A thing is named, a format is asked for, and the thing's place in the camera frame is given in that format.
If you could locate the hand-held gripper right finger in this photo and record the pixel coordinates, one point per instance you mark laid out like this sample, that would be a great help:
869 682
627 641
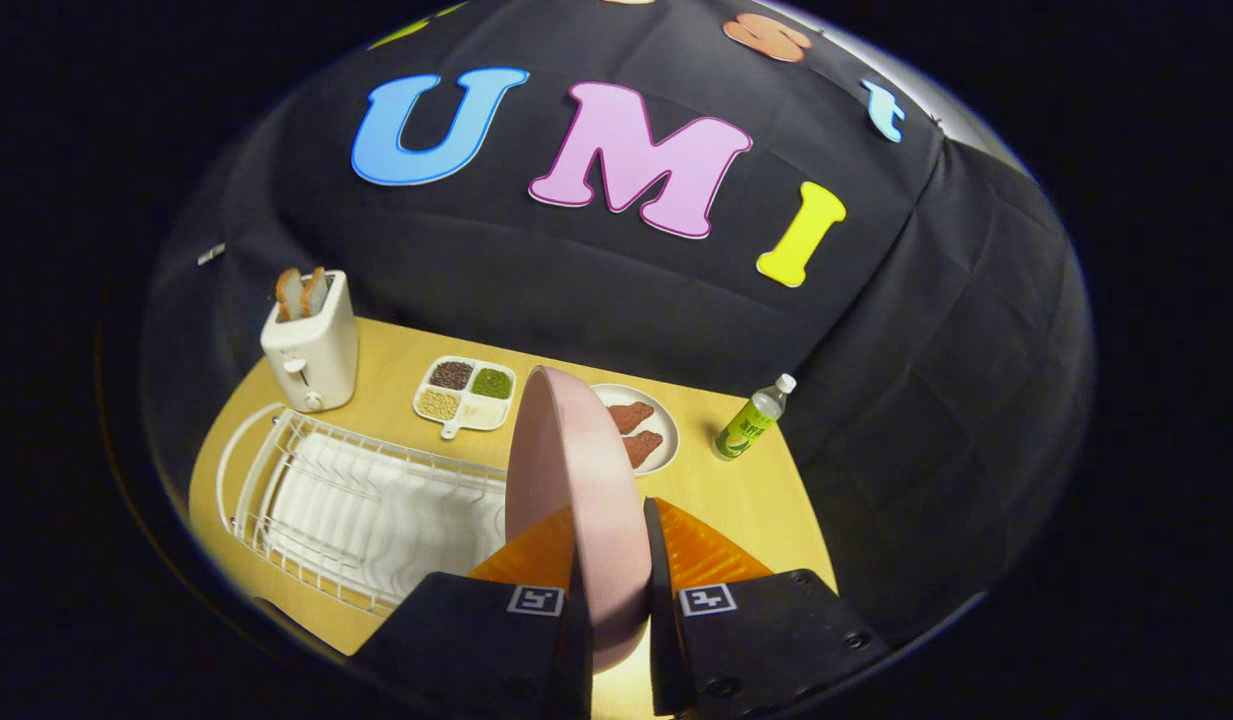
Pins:
659 600

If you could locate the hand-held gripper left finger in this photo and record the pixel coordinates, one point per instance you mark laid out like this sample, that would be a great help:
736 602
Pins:
583 650

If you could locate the pink plate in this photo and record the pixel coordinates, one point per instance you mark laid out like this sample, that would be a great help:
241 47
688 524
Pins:
586 480

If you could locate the white plate with meat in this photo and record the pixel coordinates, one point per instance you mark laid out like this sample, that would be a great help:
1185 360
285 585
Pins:
666 440

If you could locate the red meat piece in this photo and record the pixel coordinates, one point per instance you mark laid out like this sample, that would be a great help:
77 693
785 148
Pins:
643 448
631 416

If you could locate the green label drink bottle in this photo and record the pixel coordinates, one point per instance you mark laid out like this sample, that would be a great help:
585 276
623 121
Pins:
748 428

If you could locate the white divided grain tray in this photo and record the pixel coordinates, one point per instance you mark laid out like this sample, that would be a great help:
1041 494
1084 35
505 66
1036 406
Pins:
466 415

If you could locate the black backdrop cloth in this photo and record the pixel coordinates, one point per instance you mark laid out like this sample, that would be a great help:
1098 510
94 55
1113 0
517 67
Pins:
576 290

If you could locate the white toaster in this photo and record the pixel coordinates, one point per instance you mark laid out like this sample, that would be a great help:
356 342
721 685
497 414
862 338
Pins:
311 355

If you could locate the toast slice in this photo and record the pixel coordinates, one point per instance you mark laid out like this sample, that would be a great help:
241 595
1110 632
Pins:
315 290
289 295

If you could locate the white cloth clip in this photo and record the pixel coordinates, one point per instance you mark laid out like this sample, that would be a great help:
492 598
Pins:
211 253

